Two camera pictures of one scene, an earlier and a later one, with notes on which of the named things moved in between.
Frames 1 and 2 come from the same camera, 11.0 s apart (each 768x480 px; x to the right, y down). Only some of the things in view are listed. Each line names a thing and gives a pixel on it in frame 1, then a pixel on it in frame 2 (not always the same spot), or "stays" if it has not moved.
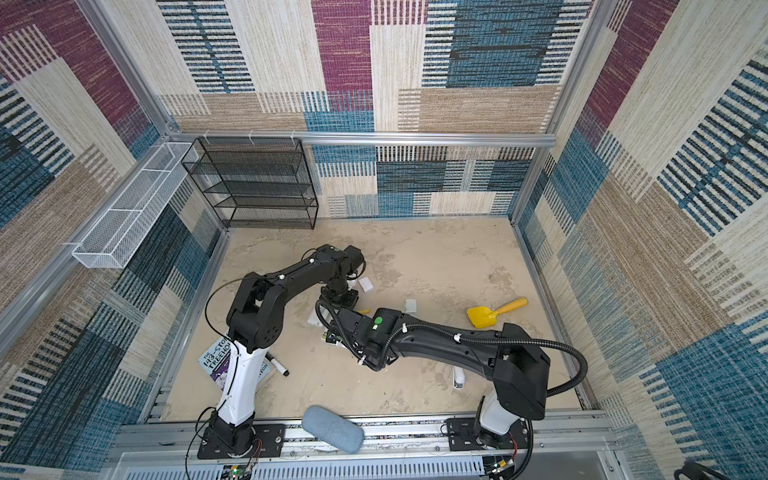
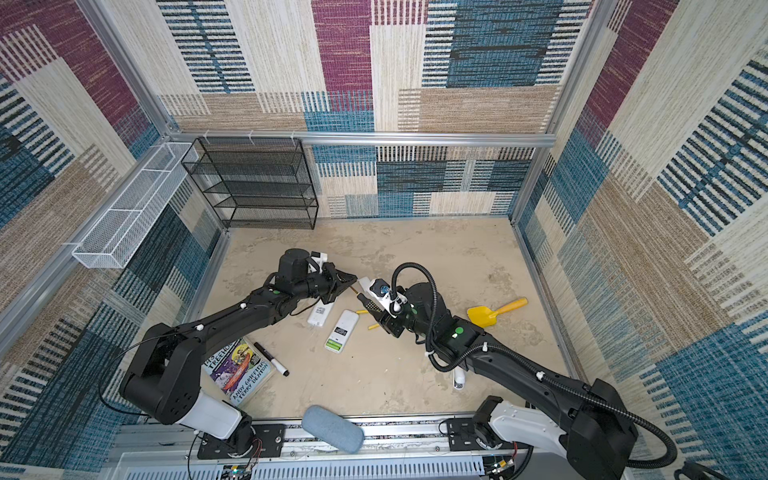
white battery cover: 366,283 stays
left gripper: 350,304 -> 331,276
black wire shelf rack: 255,183 stays
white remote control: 314,318 stays
